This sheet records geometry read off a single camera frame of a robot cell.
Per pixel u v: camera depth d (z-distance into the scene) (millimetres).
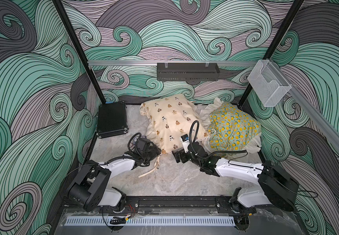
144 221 697
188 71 946
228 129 974
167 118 962
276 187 415
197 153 614
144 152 718
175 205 744
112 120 1035
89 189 419
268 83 795
